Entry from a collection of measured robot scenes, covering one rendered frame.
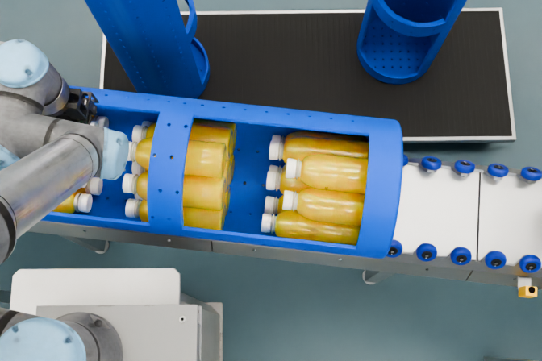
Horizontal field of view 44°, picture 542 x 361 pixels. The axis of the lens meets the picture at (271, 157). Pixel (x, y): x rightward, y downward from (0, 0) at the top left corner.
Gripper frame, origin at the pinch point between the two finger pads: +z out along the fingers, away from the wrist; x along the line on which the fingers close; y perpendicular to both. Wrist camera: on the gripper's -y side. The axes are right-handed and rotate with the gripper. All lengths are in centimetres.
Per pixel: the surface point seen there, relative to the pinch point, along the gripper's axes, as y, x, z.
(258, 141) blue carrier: 35.9, 6.4, 17.0
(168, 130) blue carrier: 20.3, 0.1, -6.1
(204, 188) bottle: 27.5, -8.8, 2.2
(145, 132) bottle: 13.4, 2.3, 4.8
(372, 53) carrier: 68, 69, 101
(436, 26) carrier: 82, 59, 56
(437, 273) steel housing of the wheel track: 80, -17, 31
